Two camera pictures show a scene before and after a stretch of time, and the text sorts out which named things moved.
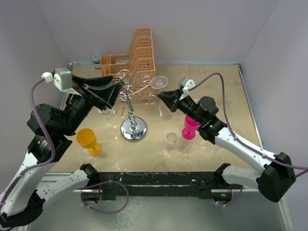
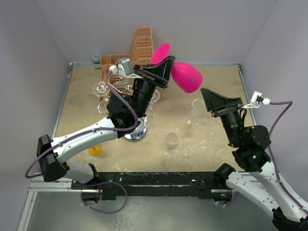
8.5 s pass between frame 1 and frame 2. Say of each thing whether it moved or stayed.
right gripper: moved
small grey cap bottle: stayed
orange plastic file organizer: stayed
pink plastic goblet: moved
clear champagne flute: moved
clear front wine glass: stayed
